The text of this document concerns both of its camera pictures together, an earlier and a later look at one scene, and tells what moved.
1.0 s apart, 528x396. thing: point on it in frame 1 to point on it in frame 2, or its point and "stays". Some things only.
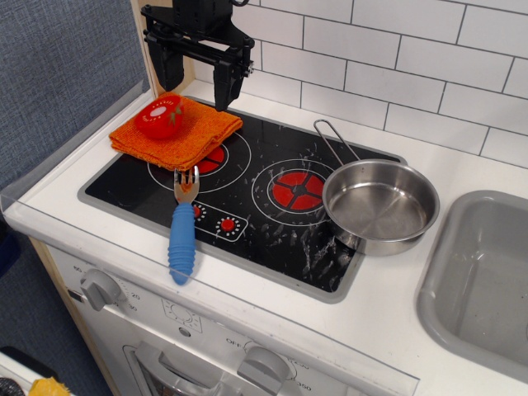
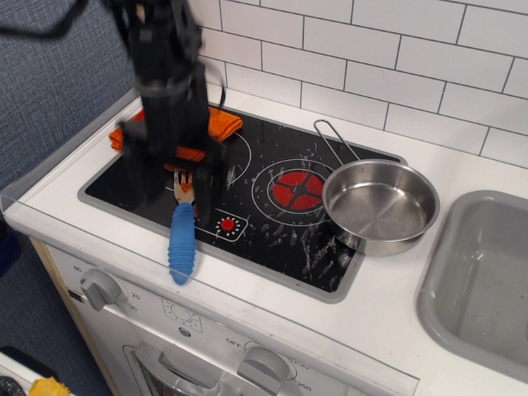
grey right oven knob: (264, 369) stays
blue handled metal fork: (181, 249) stays
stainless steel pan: (377, 206) stays
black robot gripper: (202, 29) to (176, 129)
